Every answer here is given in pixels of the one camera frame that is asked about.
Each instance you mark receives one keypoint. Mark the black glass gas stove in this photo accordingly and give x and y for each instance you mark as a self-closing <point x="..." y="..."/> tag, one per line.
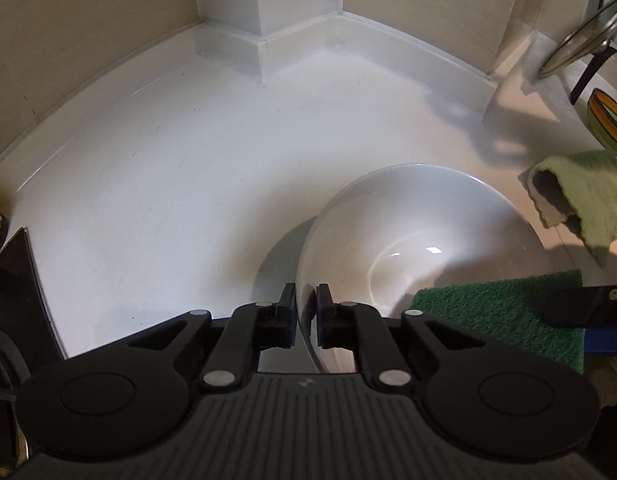
<point x="18" y="290"/>

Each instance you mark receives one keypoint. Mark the white bowl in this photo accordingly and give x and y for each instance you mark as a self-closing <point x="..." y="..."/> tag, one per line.
<point x="413" y="220"/>

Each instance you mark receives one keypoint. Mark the pink sponge with green scourer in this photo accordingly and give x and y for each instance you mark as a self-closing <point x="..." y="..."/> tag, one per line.
<point x="478" y="310"/>

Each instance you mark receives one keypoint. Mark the striped bowl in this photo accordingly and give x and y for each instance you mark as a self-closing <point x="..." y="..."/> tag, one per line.
<point x="608" y="120"/>

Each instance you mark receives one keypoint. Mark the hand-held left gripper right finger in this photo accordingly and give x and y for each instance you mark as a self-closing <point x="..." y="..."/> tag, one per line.
<point x="322" y="321"/>

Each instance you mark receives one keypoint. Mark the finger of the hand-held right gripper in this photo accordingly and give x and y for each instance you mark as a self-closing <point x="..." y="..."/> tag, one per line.
<point x="578" y="306"/>

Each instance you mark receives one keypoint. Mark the green cloth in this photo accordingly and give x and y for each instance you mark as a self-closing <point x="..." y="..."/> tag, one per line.
<point x="593" y="195"/>

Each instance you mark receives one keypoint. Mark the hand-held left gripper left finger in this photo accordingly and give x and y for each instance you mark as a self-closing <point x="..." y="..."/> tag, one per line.
<point x="288" y="321"/>

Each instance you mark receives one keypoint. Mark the glass pot lid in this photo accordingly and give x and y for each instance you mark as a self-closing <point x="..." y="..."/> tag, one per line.
<point x="573" y="45"/>

